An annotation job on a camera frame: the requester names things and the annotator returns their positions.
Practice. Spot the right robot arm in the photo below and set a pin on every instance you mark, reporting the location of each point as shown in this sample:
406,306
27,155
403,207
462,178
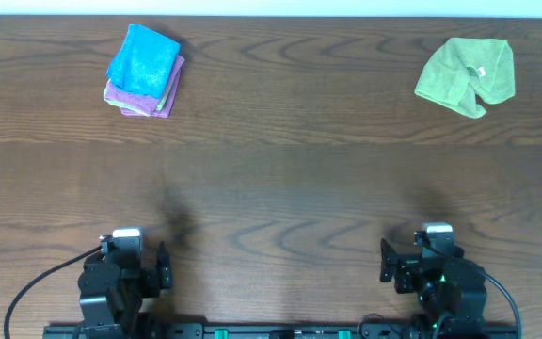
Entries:
450,289

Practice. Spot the purple folded cloth bottom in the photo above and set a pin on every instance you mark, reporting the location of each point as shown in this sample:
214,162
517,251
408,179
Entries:
163,109

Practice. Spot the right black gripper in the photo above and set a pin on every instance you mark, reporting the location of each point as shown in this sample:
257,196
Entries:
406,267

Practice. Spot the purple folded cloth upper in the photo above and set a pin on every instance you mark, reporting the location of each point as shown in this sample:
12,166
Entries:
143,105

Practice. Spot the purple folded cloth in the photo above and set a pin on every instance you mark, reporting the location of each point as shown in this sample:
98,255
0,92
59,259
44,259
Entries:
163,109
143,105

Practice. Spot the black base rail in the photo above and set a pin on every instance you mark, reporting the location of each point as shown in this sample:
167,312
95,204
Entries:
199,331

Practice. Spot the blue folded cloth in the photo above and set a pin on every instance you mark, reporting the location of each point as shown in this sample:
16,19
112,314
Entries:
144,62

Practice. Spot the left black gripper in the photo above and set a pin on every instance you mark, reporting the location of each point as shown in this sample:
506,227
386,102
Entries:
162,276

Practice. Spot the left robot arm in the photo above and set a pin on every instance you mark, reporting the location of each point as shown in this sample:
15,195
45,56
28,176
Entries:
113,286

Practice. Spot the light green folded cloth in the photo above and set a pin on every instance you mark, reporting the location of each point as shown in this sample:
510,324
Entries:
143,105

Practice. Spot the green microfiber cloth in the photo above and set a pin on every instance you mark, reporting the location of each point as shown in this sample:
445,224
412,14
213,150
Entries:
464,70

